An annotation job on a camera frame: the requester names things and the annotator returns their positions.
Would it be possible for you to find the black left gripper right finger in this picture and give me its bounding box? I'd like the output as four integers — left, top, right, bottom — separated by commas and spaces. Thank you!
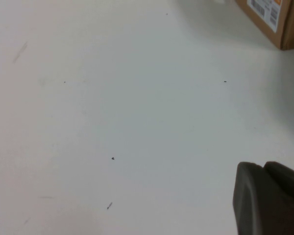
262, 161, 294, 216

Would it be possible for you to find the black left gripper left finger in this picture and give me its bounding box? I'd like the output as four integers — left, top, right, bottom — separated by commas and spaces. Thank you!
232, 161, 294, 235

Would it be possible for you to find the brown cardboard shoe box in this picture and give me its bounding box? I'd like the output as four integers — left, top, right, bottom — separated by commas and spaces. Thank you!
235, 0, 294, 51

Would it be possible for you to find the white barcode label sticker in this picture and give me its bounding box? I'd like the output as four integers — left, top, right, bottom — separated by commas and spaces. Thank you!
247, 0, 294, 33

